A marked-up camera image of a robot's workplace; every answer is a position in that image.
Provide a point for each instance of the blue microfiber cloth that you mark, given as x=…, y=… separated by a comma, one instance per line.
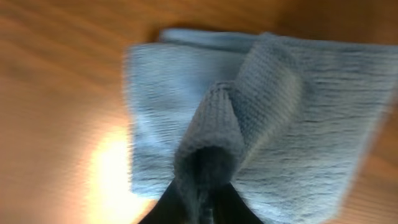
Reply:
x=286, y=121

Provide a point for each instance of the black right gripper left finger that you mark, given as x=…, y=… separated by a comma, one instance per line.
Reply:
x=168, y=210

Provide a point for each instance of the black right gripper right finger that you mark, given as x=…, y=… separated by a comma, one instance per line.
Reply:
x=230, y=208

